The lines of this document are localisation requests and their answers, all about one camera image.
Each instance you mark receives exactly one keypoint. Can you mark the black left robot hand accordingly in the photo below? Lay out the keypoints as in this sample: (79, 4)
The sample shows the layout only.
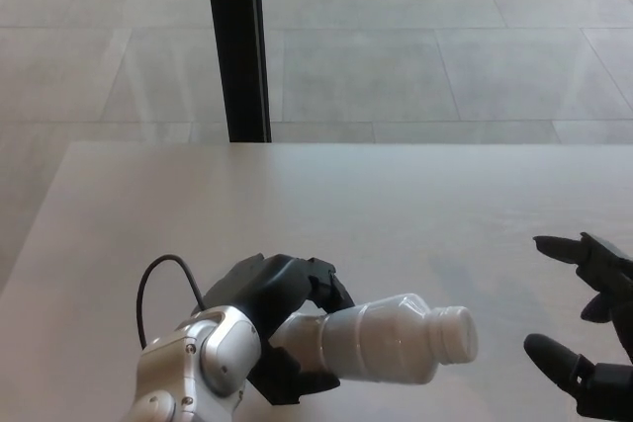
(267, 288)

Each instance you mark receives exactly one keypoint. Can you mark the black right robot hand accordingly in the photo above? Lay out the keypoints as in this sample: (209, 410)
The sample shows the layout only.
(613, 392)

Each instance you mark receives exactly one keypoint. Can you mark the white plastic bottle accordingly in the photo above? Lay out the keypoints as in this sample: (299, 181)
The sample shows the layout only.
(381, 343)

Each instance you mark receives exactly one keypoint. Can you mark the white screw bottle cap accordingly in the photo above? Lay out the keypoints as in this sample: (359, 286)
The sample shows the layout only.
(460, 333)

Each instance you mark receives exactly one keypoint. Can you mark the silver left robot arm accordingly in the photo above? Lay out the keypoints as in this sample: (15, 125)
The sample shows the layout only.
(193, 367)

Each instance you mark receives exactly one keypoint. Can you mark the black vertical window frame post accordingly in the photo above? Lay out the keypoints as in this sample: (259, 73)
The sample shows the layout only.
(240, 46)

